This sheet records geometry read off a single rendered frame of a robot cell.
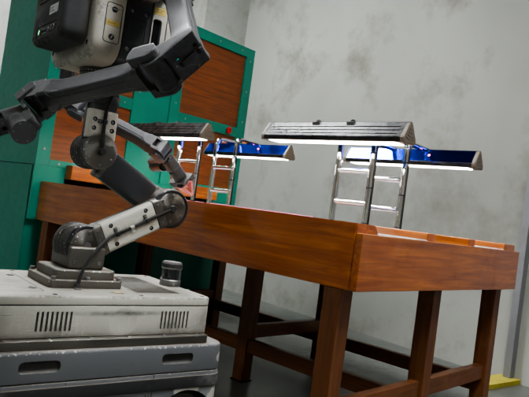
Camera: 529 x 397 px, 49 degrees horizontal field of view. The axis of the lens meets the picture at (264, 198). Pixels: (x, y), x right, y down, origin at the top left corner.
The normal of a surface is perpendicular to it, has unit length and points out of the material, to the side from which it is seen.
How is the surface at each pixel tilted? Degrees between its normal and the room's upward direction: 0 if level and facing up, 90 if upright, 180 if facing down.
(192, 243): 90
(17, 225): 90
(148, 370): 90
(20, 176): 90
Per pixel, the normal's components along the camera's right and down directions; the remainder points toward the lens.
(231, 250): -0.66, -0.11
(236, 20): 0.63, 0.07
